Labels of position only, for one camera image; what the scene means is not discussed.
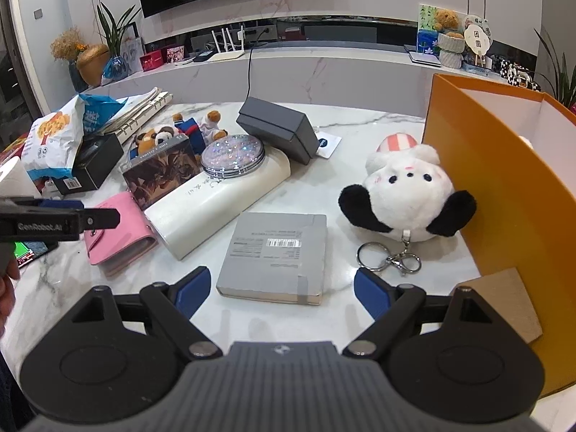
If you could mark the picture frame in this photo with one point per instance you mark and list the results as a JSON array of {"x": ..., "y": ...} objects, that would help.
[{"x": 134, "y": 51}]

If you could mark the white box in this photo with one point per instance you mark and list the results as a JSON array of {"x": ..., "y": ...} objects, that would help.
[{"x": 18, "y": 180}]

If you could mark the red box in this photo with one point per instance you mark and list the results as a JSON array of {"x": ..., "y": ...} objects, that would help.
[{"x": 153, "y": 60}]

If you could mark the round paper fan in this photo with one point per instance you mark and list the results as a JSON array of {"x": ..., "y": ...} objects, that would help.
[{"x": 478, "y": 31}]

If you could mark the black white checkered bag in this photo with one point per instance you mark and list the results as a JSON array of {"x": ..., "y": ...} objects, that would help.
[{"x": 515, "y": 74}]

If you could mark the grey knitted basket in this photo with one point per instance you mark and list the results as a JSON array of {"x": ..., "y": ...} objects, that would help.
[
  {"x": 451, "y": 59},
  {"x": 451, "y": 42}
]

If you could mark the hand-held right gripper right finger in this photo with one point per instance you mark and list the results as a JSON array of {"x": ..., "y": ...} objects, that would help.
[{"x": 371, "y": 292}]

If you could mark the green leafy plant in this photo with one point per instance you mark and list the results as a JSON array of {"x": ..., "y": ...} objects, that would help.
[{"x": 114, "y": 27}]

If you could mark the golden round vase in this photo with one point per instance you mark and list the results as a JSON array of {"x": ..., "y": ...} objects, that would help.
[{"x": 93, "y": 65}]

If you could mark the potted long-leaf plant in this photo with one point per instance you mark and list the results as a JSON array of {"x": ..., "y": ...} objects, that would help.
[{"x": 560, "y": 72}]

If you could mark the white cream tube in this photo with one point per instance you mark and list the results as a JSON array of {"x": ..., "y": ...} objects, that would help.
[{"x": 327, "y": 144}]

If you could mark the power strip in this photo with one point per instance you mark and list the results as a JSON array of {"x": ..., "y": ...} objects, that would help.
[{"x": 263, "y": 31}]

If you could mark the dark vase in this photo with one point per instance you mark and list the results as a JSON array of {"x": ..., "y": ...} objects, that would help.
[{"x": 76, "y": 76}]

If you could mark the white oblong case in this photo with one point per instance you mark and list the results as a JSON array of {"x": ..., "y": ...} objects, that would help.
[{"x": 216, "y": 207}]

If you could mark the sparkly round compact mirror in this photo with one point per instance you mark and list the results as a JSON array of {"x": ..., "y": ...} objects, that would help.
[{"x": 233, "y": 155}]

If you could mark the wall switch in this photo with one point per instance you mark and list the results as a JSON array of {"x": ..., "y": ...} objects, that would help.
[{"x": 38, "y": 14}]

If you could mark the person's left hand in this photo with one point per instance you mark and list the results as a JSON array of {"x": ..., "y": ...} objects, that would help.
[{"x": 8, "y": 288}]

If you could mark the dark phone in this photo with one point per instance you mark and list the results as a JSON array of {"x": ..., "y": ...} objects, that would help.
[{"x": 204, "y": 56}]

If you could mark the orange cardboard box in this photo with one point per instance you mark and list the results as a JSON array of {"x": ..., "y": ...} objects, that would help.
[{"x": 495, "y": 189}]

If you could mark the small brown bear plush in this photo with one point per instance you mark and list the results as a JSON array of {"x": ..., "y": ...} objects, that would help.
[{"x": 213, "y": 126}]

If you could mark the red packet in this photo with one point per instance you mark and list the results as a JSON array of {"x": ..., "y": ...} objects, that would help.
[{"x": 11, "y": 148}]

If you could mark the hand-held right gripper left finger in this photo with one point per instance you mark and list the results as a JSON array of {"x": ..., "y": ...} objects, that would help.
[{"x": 193, "y": 290}]

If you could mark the brown cardboard piece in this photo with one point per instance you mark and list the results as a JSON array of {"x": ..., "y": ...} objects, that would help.
[{"x": 499, "y": 306}]

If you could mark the pink card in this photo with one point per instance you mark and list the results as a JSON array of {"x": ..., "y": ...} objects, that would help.
[{"x": 176, "y": 55}]

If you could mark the pink wallet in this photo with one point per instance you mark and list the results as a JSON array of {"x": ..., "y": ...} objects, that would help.
[{"x": 117, "y": 234}]

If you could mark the blue glass vase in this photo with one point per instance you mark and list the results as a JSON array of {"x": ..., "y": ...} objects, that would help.
[{"x": 117, "y": 68}]

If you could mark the grey notebook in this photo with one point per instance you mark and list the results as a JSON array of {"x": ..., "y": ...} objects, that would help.
[{"x": 274, "y": 256}]

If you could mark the blue tray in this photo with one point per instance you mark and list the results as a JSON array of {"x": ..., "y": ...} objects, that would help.
[{"x": 474, "y": 68}]

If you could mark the white blue snack bag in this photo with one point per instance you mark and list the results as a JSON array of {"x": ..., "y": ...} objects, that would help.
[{"x": 51, "y": 144}]

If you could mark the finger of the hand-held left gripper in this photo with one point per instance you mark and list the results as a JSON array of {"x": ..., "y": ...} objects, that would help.
[
  {"x": 101, "y": 219},
  {"x": 60, "y": 204}
]

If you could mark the dark grey gift box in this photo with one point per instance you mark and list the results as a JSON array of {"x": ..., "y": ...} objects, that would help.
[{"x": 279, "y": 128}]

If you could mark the small plush toys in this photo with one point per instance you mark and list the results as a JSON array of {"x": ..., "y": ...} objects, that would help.
[{"x": 155, "y": 139}]

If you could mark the painted picture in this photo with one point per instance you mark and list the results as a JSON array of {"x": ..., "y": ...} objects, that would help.
[{"x": 425, "y": 31}]

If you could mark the white router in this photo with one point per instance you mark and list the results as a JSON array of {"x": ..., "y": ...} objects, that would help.
[{"x": 227, "y": 54}]

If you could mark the black box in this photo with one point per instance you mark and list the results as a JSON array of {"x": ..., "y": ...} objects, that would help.
[{"x": 92, "y": 164}]

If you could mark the printed card box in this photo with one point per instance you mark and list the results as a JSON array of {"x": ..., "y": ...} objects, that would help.
[{"x": 157, "y": 175}]

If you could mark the cream fluffy plush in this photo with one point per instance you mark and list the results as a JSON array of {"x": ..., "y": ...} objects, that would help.
[{"x": 526, "y": 142}]

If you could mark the grey laptop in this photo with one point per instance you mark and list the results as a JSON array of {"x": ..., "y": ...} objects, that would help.
[{"x": 423, "y": 58}]

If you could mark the dried yellow flowers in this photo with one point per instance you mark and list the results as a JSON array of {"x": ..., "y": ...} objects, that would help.
[{"x": 67, "y": 45}]

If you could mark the brown teddy bear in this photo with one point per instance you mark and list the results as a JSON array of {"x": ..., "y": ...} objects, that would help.
[{"x": 447, "y": 20}]

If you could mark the white marble tv console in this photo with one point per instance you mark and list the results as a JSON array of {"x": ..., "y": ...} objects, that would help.
[{"x": 360, "y": 72}]

